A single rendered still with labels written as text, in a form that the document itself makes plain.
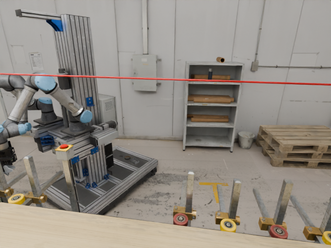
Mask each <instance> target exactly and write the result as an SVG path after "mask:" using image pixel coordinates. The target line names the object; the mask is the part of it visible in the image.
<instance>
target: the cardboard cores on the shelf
mask: <svg viewBox="0 0 331 248"><path fill-rule="evenodd" d="M230 77H231V76H230V75H212V80H230ZM191 79H202V80H208V75H204V74H191ZM188 101H194V102H196V103H227V104H230V103H231V102H234V98H233V97H230V96H229V95H204V94H191V95H188ZM187 118H191V121H192V122H220V123H228V122H229V116H224V115H197V114H187Z"/></svg>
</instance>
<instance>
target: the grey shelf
mask: <svg viewBox="0 0 331 248"><path fill-rule="evenodd" d="M210 68H212V71H213V72H212V75H230V76H231V77H230V80H233V81H243V75H244V68H245V63H241V62H224V63H221V62H204V61H186V71H185V79H191V74H204V75H208V72H209V69H210ZM241 89H242V83H234V82H204V81H185V93H184V116H183V135H182V136H183V138H182V141H183V151H185V146H207V147H231V150H230V152H231V153H232V150H233V143H234V136H235V129H236V123H237V116H238V109H239V102H240V95H241ZM191 94H204V95H229V96H230V97H233V98H234V102H231V103H230V104H227V103H196V102H194V101H188V95H191ZM187 114H197V115H224V116H229V122H228V123H220V122H192V121H191V118H187Z"/></svg>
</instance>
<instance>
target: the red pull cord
mask: <svg viewBox="0 0 331 248"><path fill-rule="evenodd" d="M0 75H26V76H56V77H85V78H115V79H145V80H174V81H204V82H234V83H263V84H293V85H323V86H331V84H325V83H295V82H264V81H233V80H202V79H171V78H140V77H110V76H79V75H48V74H17V73H0Z"/></svg>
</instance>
